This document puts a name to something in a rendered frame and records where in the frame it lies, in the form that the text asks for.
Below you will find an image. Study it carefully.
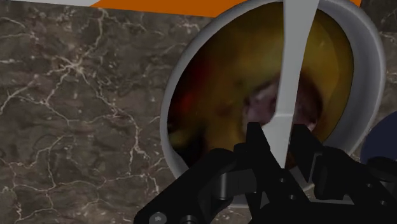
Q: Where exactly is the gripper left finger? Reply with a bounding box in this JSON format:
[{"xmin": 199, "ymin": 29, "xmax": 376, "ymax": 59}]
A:
[{"xmin": 133, "ymin": 122, "xmax": 284, "ymax": 224}]

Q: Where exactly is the orange flat object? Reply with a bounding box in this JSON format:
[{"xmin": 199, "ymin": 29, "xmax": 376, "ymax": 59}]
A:
[{"xmin": 90, "ymin": 0, "xmax": 363, "ymax": 18}]

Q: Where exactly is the grey bowl with soup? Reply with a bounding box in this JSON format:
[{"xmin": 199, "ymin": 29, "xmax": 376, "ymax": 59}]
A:
[{"xmin": 159, "ymin": 0, "xmax": 387, "ymax": 209}]

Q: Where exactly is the dark blue round object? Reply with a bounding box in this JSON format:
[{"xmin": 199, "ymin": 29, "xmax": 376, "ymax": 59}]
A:
[{"xmin": 360, "ymin": 111, "xmax": 397, "ymax": 165}]

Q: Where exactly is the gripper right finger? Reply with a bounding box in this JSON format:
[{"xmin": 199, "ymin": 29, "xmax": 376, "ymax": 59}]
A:
[{"xmin": 288, "ymin": 123, "xmax": 397, "ymax": 224}]

